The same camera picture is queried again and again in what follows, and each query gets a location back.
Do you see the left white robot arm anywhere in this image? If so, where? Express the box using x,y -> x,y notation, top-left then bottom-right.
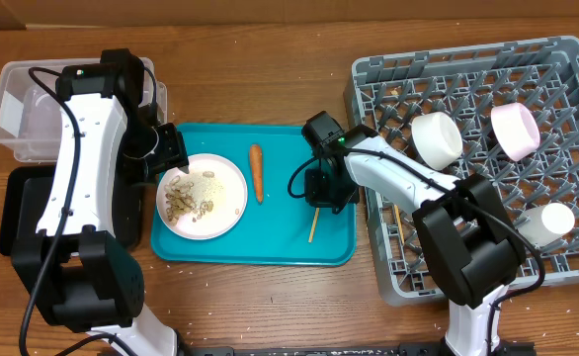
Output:
11,48 -> 189,355

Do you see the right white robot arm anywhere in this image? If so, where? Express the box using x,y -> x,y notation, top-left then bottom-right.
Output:
298,112 -> 536,355

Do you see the teal plastic tray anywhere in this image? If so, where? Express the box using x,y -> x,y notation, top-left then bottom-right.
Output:
151,124 -> 357,266

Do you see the white paper cup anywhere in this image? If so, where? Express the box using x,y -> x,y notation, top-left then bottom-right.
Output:
518,203 -> 575,247

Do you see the grey dishwasher rack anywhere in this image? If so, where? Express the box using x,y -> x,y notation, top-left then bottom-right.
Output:
344,36 -> 579,286

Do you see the white bowl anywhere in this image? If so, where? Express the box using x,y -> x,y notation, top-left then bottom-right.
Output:
411,112 -> 463,170

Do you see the pile of peanut shells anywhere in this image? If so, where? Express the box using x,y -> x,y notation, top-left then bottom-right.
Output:
164,170 -> 214,225

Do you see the pink plate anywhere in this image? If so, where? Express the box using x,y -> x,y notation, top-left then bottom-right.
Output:
156,153 -> 248,240

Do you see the pile of white rice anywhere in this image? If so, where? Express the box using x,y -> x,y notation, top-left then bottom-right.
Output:
186,170 -> 226,205

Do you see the wooden chopstick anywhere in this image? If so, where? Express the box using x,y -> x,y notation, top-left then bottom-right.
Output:
308,208 -> 320,243
393,205 -> 405,247

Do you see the clear plastic storage bin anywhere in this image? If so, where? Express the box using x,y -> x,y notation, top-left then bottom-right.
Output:
0,56 -> 169,163

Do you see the orange carrot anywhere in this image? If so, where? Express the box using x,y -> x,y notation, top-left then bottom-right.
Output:
249,144 -> 264,204

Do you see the pink bowl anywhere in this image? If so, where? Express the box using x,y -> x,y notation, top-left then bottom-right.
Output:
490,103 -> 540,161

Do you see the black plastic bin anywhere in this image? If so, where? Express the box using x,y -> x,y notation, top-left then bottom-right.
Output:
0,165 -> 143,256

